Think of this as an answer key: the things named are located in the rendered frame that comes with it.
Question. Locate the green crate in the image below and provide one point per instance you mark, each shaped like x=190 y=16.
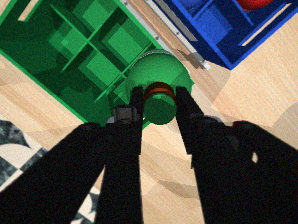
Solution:
x=73 y=68

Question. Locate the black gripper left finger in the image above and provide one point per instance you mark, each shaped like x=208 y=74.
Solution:
x=53 y=189

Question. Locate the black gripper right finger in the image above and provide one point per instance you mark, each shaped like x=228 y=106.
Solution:
x=227 y=178

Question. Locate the blue plastic bottle crate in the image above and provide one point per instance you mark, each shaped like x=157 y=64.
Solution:
x=221 y=27

